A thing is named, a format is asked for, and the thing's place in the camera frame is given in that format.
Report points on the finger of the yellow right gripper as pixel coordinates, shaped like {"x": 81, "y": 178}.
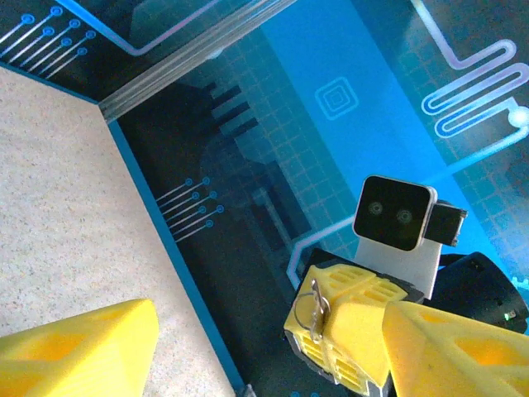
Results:
{"x": 357, "y": 339}
{"x": 363, "y": 287}

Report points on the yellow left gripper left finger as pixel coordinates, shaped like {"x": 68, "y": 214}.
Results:
{"x": 74, "y": 355}

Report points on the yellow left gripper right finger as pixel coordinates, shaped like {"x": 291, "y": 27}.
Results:
{"x": 454, "y": 360}

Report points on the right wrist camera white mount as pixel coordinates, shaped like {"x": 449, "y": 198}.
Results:
{"x": 388, "y": 213}

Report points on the aluminium frame post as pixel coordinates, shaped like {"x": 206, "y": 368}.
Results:
{"x": 186, "y": 51}

